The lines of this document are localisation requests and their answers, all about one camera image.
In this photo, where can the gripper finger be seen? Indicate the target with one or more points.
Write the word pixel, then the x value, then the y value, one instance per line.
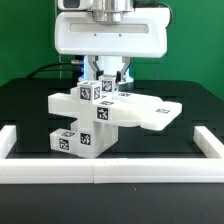
pixel 92 61
pixel 122 73

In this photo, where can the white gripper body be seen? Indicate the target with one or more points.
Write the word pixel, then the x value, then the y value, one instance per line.
pixel 142 33

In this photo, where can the white chair back frame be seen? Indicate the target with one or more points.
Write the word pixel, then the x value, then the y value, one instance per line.
pixel 120 109

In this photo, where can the white chair seat part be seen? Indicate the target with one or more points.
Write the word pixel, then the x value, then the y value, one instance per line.
pixel 91 138

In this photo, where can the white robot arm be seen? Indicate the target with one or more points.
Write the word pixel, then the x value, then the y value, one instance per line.
pixel 112 11

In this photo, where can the white front fence bar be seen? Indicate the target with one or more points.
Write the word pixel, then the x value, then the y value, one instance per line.
pixel 103 171

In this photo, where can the white right fence block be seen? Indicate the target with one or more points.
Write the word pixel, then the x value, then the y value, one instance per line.
pixel 208 143

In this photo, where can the white fence block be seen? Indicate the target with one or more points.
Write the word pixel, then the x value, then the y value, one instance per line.
pixel 7 140
pixel 208 143

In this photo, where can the white left fence block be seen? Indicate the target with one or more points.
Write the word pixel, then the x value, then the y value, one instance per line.
pixel 7 140

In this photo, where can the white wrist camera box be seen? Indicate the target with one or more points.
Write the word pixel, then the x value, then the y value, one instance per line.
pixel 75 4

